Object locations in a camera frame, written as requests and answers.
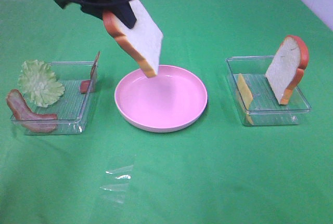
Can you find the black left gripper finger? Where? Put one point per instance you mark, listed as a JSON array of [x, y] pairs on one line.
[[127, 13]]

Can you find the bread slice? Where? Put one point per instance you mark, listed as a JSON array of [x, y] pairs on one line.
[[287, 68], [143, 42]]

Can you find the straight ham strip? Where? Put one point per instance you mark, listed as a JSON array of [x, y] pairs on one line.
[[89, 85]]

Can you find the green lettuce leaf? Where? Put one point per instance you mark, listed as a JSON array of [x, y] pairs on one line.
[[40, 83]]

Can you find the curved bacon strip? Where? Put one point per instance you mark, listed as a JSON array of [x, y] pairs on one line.
[[22, 112]]

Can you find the pink round plate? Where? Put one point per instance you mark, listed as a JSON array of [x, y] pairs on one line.
[[168, 102]]

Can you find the left clear plastic container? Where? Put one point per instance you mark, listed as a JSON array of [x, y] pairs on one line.
[[74, 110]]

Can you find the clear plastic container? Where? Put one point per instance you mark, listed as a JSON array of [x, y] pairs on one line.
[[264, 109], [74, 110]]

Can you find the yellow cheese slice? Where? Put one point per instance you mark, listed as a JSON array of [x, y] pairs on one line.
[[245, 98]]

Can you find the right clear plastic container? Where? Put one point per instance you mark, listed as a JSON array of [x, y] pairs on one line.
[[264, 109]]

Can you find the clear plastic film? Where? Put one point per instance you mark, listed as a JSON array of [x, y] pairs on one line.
[[116, 179]]

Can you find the green tablecloth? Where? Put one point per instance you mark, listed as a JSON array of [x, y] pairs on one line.
[[214, 171]]

